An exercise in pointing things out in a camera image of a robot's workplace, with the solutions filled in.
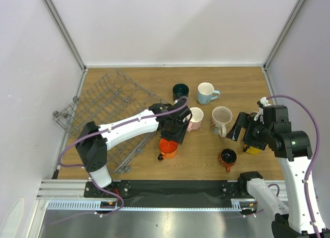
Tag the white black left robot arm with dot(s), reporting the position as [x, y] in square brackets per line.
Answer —
[95, 141]

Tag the steel brown tumbler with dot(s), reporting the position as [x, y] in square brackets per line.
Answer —
[254, 115]

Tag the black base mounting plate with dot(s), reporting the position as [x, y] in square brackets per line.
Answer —
[177, 193]

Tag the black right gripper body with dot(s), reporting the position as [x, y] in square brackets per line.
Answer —
[248, 134]

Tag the light blue mug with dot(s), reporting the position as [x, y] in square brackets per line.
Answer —
[206, 93]

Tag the orange enamel mug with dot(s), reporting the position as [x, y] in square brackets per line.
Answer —
[168, 149]

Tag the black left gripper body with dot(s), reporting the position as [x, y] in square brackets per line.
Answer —
[176, 123]

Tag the yellow enamel mug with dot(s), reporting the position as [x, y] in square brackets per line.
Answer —
[251, 150]

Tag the dark green mug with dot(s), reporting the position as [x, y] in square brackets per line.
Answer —
[180, 90]

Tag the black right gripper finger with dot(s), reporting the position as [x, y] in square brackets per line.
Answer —
[234, 133]
[242, 121]

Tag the red black patterned cup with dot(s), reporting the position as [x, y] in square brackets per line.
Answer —
[227, 158]

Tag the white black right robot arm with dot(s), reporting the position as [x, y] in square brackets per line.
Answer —
[301, 216]

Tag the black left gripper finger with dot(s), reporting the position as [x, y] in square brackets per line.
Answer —
[165, 135]
[179, 134]

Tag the pink faceted mug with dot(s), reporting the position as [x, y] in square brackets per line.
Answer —
[195, 119]

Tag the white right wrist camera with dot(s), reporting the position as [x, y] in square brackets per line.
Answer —
[263, 102]

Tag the cream floral tall mug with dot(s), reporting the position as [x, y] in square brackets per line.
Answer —
[221, 117]

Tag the grey wire dish rack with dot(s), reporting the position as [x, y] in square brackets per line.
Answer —
[113, 97]

